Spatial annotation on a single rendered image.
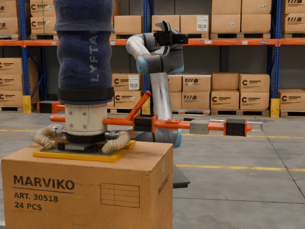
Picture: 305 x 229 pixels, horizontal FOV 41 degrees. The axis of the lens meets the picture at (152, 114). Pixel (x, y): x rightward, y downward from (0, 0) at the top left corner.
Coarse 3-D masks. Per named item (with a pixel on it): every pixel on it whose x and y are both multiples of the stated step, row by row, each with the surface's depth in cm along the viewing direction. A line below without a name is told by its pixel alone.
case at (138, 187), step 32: (32, 160) 156; (64, 160) 156; (128, 160) 156; (160, 160) 158; (32, 192) 158; (64, 192) 154; (96, 192) 151; (128, 192) 148; (160, 192) 161; (32, 224) 160; (64, 224) 157; (96, 224) 154; (128, 224) 150; (160, 224) 163
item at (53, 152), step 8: (64, 144) 163; (40, 152) 160; (48, 152) 160; (56, 152) 160; (64, 152) 159; (72, 152) 159; (80, 152) 159; (88, 152) 159; (96, 152) 159; (112, 152) 159; (120, 152) 161; (88, 160) 156; (96, 160) 155; (104, 160) 154; (112, 160) 154
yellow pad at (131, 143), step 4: (64, 136) 187; (132, 140) 180; (56, 144) 179; (96, 144) 175; (100, 144) 174; (104, 144) 174; (128, 144) 173; (132, 144) 175; (124, 148) 172; (128, 148) 172
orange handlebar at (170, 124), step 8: (56, 120) 169; (64, 120) 168; (104, 120) 164; (112, 120) 163; (120, 120) 163; (128, 120) 162; (160, 120) 163; (168, 120) 160; (176, 120) 160; (168, 128) 158; (176, 128) 158; (184, 128) 157; (208, 128) 155; (216, 128) 154; (248, 128) 152
